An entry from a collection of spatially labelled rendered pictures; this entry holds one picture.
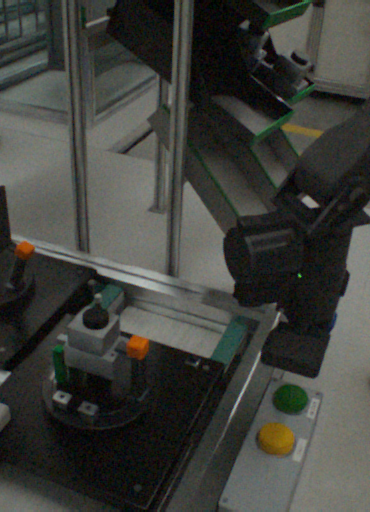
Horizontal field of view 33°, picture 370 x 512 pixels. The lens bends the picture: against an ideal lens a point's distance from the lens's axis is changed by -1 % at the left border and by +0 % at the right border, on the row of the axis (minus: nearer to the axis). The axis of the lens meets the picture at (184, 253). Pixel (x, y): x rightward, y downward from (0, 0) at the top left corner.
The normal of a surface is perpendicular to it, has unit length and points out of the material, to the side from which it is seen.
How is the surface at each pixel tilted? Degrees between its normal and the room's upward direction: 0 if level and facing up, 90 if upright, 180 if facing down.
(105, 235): 0
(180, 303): 90
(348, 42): 90
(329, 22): 90
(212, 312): 90
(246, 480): 0
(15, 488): 0
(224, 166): 45
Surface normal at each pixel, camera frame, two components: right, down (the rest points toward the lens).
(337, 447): 0.04, -0.84
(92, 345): -0.37, 0.49
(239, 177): 0.63, -0.36
